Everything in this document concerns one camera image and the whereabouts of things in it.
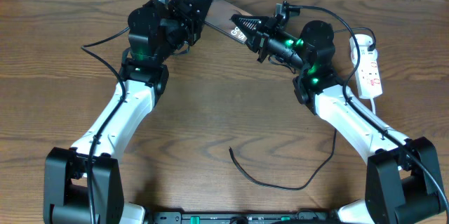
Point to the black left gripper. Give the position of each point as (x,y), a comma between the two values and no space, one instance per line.
(187,16)

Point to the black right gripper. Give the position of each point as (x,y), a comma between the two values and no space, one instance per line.
(259,39)

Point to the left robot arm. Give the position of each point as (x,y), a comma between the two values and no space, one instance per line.
(82,184)

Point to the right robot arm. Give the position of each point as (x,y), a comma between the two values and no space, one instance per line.
(403,177)

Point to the white USB charger plug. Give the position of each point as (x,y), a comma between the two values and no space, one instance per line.
(364,42)

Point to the white power strip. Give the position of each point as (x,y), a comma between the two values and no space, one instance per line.
(367,75)

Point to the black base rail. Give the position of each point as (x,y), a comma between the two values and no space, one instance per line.
(240,218)

